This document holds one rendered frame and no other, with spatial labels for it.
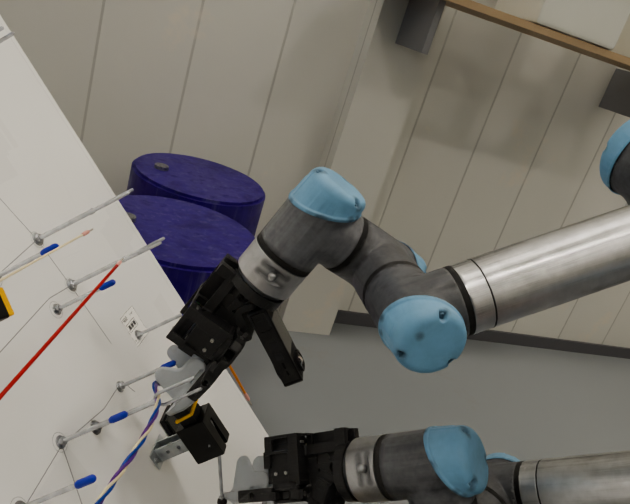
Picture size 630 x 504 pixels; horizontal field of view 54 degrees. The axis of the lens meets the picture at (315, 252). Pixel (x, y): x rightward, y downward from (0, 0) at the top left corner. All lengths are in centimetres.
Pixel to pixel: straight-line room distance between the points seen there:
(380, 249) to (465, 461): 24
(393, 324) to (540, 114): 321
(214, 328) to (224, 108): 240
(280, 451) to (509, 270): 37
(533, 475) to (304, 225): 41
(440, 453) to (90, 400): 41
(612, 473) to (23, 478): 62
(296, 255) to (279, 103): 246
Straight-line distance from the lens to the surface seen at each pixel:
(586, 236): 68
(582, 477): 82
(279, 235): 69
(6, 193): 86
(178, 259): 185
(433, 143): 347
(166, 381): 79
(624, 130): 90
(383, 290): 64
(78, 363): 82
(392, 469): 74
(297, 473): 81
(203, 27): 301
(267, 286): 70
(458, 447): 71
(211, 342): 75
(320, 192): 67
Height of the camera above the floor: 165
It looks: 21 degrees down
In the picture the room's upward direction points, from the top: 18 degrees clockwise
